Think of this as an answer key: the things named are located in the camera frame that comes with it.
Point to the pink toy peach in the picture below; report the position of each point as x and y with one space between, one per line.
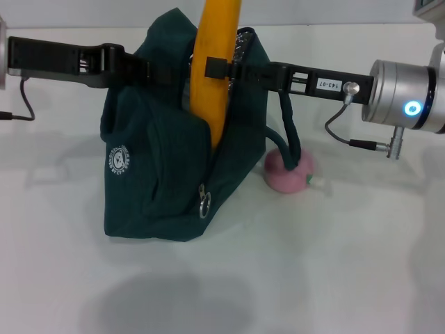
278 177

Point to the yellow banana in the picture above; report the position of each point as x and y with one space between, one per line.
212 69

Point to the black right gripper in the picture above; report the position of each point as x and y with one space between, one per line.
323 83

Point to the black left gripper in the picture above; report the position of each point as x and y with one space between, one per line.
52 59

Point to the dark teal insulated lunch bag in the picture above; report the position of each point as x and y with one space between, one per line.
146 181

